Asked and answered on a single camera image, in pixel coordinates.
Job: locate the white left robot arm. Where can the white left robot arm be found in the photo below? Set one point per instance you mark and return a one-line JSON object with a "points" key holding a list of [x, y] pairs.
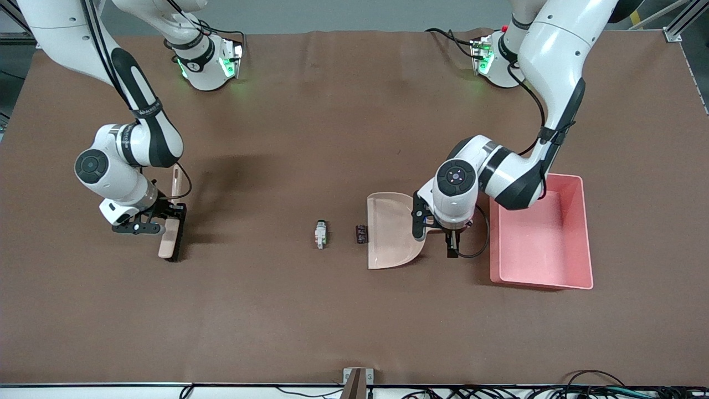
{"points": [[554, 55]]}

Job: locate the beige plastic dustpan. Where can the beige plastic dustpan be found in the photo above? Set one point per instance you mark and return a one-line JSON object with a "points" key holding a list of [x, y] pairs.
{"points": [[390, 238]]}

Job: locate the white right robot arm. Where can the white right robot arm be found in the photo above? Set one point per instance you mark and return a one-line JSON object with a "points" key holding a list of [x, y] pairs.
{"points": [[116, 172]]}

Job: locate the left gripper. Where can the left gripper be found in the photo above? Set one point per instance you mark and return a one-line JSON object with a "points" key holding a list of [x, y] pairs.
{"points": [[452, 242]]}

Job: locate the aluminium frame profile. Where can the aluminium frame profile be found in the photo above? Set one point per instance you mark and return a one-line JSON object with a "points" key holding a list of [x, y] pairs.
{"points": [[678, 30], [11, 33]]}

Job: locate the beige brush with black bristles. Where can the beige brush with black bristles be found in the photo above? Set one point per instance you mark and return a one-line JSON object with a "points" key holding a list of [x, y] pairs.
{"points": [[168, 244]]}

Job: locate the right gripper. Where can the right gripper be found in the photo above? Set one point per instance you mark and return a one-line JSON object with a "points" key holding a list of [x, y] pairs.
{"points": [[167, 207]]}

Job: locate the pink plastic bin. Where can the pink plastic bin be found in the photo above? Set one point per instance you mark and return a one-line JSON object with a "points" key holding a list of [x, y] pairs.
{"points": [[543, 249]]}

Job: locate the small white green electronic part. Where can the small white green electronic part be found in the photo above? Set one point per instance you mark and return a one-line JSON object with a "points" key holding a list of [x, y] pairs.
{"points": [[320, 233]]}

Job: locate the metal table edge bracket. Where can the metal table edge bracket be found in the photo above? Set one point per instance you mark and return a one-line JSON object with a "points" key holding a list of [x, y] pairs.
{"points": [[357, 382]]}

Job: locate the small black electronic part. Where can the small black electronic part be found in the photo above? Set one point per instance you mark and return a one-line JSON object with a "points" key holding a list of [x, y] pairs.
{"points": [[361, 234]]}

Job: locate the brown table mat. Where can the brown table mat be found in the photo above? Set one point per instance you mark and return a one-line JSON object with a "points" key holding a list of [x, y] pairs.
{"points": [[332, 138]]}

